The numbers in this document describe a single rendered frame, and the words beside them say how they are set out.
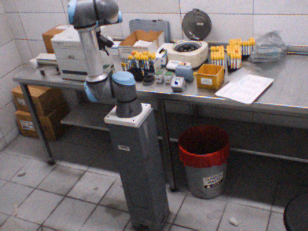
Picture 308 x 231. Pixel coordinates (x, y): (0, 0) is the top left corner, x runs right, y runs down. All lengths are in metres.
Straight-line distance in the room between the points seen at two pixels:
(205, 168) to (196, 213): 0.35
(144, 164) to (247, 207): 0.88
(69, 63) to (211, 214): 1.41
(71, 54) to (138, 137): 0.82
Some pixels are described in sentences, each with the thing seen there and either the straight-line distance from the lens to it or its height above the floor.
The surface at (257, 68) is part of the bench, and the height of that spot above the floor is 0.87.
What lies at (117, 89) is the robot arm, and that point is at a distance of 1.96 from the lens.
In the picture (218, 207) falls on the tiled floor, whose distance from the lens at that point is 2.71.
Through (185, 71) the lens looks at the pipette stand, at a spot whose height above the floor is 0.96.
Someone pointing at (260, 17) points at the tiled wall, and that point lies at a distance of 2.64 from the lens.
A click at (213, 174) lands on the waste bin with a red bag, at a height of 0.24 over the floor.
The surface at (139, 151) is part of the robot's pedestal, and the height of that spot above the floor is 0.70.
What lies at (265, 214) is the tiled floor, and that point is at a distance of 2.68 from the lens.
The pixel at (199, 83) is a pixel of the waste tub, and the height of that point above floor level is 0.91.
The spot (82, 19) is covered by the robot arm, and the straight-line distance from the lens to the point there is 1.86.
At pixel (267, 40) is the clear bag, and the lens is 2.53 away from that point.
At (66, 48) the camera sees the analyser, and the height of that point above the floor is 1.12.
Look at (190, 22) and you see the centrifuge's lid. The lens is 2.73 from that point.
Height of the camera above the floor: 1.99
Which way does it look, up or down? 32 degrees down
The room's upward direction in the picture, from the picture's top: 9 degrees counter-clockwise
